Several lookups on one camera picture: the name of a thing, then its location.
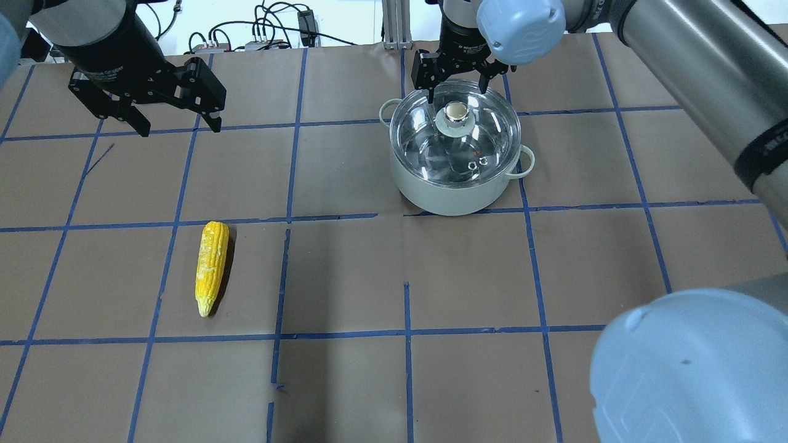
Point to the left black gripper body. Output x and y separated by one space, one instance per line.
112 60

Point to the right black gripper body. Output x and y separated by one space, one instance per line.
462 42

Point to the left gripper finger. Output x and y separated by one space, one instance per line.
103 106
193 86

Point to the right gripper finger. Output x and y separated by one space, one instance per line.
427 73
489 70

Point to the glass pot lid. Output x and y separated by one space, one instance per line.
464 139

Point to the yellow corn cob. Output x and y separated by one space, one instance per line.
211 262

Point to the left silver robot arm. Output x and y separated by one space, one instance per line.
63 24

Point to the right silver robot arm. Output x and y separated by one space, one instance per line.
700 365

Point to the pale green steel pot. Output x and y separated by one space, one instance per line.
451 201

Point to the grey connector box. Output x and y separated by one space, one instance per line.
266 45
210 47

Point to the black power adapter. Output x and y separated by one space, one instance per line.
308 28

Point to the aluminium frame post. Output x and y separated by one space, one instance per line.
396 25

